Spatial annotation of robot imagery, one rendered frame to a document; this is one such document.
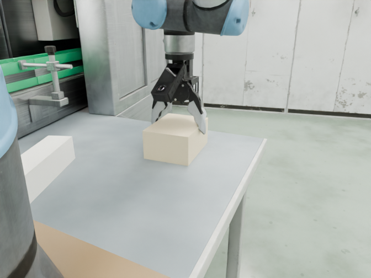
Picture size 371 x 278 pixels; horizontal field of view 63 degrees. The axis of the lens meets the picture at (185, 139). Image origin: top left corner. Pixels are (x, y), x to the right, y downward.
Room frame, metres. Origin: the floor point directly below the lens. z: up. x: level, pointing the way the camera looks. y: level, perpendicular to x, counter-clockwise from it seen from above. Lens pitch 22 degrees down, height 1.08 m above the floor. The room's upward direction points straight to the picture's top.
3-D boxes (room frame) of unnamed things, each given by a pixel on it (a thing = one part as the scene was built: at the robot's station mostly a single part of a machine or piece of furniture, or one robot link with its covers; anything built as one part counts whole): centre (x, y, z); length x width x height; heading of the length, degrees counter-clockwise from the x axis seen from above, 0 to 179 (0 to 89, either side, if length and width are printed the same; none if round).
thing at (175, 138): (0.75, 0.02, 0.79); 0.16 x 0.12 x 0.07; 159
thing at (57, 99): (0.89, 0.40, 0.90); 0.17 x 0.05 x 0.22; 75
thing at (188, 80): (0.78, 0.01, 0.94); 0.09 x 0.08 x 0.12; 159
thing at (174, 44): (0.77, 0.02, 1.02); 0.08 x 0.08 x 0.05
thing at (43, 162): (0.58, 0.32, 0.78); 0.24 x 0.06 x 0.06; 175
